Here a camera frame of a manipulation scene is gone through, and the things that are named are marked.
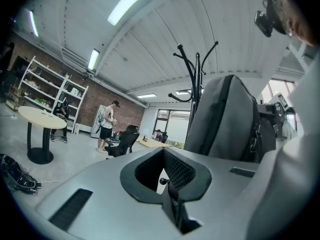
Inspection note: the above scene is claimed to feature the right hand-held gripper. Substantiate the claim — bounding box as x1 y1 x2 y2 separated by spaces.
258 92 298 126

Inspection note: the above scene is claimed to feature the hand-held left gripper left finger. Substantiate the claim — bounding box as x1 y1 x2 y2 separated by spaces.
34 147 182 240

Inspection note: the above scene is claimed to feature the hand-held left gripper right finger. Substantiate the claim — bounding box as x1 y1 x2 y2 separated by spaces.
163 147 261 240

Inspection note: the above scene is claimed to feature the dark grey backpack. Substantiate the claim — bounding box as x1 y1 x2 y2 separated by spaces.
166 74 277 235

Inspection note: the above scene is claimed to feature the black coat rack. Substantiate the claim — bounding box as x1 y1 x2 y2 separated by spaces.
167 40 220 145

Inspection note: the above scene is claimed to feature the black-framed window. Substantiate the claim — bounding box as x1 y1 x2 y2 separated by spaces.
154 108 193 147
259 80 296 107

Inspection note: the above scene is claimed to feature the person's white top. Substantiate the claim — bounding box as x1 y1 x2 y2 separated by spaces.
236 132 320 240

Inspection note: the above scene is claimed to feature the light wooden desk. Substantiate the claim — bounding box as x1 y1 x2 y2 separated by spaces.
136 136 171 149

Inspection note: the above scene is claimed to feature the person's head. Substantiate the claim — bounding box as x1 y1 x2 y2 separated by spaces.
266 0 320 47

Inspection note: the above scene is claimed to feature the round wooden table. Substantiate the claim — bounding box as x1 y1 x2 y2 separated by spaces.
17 105 68 165

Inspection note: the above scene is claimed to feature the black head-worn camera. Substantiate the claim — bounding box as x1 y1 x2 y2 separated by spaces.
254 10 274 38

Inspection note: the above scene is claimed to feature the black bag with cables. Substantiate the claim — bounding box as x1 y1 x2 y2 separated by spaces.
0 153 42 195

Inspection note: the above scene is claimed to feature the white metal shelving unit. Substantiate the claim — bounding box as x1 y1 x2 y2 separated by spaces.
18 55 90 135

